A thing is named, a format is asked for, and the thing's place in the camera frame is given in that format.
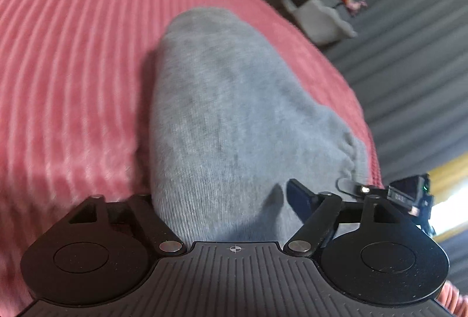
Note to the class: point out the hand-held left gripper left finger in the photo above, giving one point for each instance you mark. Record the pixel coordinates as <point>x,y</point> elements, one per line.
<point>144,214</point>

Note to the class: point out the pink plush toy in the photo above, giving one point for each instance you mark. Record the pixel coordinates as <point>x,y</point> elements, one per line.
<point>349,0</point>

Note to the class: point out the pink ribbed blanket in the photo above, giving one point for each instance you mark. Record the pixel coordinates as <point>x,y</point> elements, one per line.
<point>73,64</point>

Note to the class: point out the grey sock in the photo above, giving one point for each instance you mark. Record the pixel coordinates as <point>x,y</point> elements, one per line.
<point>226,112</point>

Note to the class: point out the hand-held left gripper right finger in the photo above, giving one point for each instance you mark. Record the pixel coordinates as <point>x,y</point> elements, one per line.
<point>299,200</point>

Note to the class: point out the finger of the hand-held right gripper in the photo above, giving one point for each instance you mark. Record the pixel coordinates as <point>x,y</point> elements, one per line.
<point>351,186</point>

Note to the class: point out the grey curtain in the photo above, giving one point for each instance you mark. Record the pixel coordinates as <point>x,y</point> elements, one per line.
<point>413,57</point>

